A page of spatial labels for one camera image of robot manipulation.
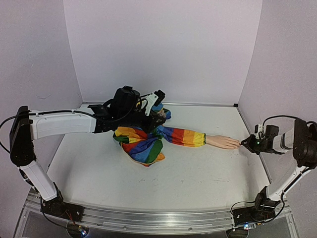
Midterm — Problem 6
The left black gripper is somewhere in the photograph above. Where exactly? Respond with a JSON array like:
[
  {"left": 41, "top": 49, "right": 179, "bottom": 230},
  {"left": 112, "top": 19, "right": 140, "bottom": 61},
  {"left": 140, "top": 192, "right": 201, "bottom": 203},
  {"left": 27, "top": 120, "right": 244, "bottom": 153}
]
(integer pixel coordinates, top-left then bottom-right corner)
[{"left": 120, "top": 105, "right": 167, "bottom": 134}]

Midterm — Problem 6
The small nail polish bottle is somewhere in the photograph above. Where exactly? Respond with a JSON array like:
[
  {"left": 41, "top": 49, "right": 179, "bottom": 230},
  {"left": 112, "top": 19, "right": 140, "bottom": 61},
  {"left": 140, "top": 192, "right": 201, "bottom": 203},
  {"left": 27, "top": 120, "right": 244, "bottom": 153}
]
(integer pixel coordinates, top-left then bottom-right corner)
[{"left": 158, "top": 111, "right": 166, "bottom": 118}]

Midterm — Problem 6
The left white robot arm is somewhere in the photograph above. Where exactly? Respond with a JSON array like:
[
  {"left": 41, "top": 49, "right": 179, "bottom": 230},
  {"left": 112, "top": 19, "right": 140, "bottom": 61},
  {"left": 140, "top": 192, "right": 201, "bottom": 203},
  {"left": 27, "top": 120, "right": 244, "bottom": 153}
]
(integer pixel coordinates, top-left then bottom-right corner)
[{"left": 8, "top": 86, "right": 166, "bottom": 222}]

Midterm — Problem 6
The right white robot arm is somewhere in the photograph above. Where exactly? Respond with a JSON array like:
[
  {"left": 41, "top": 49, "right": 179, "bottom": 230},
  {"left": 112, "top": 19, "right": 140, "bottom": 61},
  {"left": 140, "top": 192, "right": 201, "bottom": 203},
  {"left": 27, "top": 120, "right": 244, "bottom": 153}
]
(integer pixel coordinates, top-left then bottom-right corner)
[{"left": 230, "top": 117, "right": 317, "bottom": 226}]

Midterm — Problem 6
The mannequin hand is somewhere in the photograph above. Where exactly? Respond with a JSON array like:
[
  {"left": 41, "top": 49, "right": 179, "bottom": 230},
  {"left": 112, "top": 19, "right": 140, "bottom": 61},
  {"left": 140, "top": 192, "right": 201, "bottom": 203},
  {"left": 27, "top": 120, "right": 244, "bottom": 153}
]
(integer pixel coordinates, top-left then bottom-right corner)
[{"left": 206, "top": 135, "right": 240, "bottom": 150}]

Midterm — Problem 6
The rainbow striped cloth garment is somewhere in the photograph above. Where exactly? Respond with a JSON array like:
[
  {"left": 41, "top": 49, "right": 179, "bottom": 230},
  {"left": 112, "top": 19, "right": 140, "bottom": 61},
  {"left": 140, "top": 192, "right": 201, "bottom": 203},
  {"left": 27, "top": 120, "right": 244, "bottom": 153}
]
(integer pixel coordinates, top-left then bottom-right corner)
[{"left": 112, "top": 103, "right": 208, "bottom": 167}]

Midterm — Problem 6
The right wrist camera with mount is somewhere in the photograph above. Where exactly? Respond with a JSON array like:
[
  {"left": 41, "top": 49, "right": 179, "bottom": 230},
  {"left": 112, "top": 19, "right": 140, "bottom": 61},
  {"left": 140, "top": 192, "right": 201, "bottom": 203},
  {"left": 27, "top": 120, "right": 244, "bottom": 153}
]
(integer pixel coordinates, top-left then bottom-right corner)
[{"left": 255, "top": 124, "right": 265, "bottom": 140}]

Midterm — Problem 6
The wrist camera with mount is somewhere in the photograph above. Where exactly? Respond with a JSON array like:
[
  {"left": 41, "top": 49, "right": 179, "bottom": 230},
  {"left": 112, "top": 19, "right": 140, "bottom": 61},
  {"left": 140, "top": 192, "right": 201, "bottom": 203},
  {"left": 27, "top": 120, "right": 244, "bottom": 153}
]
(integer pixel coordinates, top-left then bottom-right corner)
[
  {"left": 142, "top": 90, "right": 165, "bottom": 116},
  {"left": 255, "top": 124, "right": 265, "bottom": 140}
]

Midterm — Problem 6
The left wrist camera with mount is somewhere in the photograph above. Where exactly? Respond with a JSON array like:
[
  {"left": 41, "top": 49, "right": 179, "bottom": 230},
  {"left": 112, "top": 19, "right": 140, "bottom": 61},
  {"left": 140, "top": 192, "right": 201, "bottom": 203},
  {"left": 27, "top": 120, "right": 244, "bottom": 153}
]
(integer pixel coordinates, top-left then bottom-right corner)
[{"left": 142, "top": 90, "right": 165, "bottom": 116}]

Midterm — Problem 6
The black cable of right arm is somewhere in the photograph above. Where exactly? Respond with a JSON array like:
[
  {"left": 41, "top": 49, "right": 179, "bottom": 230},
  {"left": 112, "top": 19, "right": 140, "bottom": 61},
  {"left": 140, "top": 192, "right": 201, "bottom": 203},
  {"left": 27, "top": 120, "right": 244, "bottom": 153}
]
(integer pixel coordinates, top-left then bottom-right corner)
[{"left": 262, "top": 114, "right": 300, "bottom": 127}]

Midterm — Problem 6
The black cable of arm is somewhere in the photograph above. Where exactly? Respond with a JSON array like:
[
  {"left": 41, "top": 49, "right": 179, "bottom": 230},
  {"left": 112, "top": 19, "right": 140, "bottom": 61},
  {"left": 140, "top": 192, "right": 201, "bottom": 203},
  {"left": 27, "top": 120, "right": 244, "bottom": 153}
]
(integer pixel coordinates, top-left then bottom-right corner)
[
  {"left": 41, "top": 210, "right": 75, "bottom": 228},
  {"left": 262, "top": 114, "right": 300, "bottom": 127}
]

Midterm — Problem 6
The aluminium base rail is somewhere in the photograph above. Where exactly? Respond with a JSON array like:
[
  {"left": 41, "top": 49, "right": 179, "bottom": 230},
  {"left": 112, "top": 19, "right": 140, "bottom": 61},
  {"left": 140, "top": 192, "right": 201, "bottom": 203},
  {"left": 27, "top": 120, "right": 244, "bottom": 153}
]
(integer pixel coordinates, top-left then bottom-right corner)
[{"left": 24, "top": 198, "right": 290, "bottom": 230}]

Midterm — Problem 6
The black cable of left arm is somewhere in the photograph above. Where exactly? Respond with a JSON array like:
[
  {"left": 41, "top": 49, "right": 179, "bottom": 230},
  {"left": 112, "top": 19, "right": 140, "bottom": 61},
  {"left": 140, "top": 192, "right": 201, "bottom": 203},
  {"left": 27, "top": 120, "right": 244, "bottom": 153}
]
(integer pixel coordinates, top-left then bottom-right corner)
[{"left": 41, "top": 210, "right": 75, "bottom": 228}]

